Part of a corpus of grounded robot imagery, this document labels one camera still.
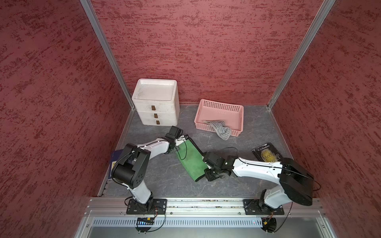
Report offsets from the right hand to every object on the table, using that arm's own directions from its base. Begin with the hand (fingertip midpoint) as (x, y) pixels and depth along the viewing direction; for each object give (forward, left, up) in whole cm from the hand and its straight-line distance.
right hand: (208, 177), depth 82 cm
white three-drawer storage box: (+40, +30, +23) cm, 55 cm away
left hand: (+23, +24, +1) cm, 33 cm away
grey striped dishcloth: (+28, -11, +7) cm, 30 cm away
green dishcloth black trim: (+13, +10, 0) cm, 16 cm away
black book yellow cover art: (+15, -39, -1) cm, 42 cm away
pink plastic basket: (+50, -23, -3) cm, 55 cm away
